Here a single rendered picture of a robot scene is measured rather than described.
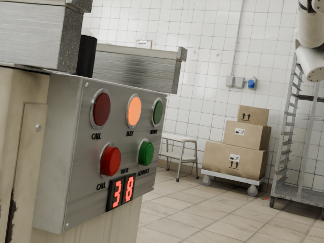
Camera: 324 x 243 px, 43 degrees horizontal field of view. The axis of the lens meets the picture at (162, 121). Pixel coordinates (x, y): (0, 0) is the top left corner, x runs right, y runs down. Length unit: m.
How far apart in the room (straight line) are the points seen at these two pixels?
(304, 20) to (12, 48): 0.81
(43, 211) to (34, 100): 0.10
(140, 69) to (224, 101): 4.19
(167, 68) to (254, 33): 4.22
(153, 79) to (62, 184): 0.28
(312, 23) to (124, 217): 0.68
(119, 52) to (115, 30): 4.97
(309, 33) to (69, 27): 0.82
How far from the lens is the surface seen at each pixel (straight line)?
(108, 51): 0.63
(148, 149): 0.50
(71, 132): 0.36
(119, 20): 5.59
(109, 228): 0.55
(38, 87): 0.36
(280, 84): 4.63
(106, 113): 0.40
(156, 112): 0.53
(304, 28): 1.08
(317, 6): 0.98
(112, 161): 0.41
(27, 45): 0.34
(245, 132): 4.28
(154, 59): 0.60
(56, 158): 0.37
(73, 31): 0.34
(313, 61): 1.16
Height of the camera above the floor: 0.83
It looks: 3 degrees down
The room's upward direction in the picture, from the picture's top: 9 degrees clockwise
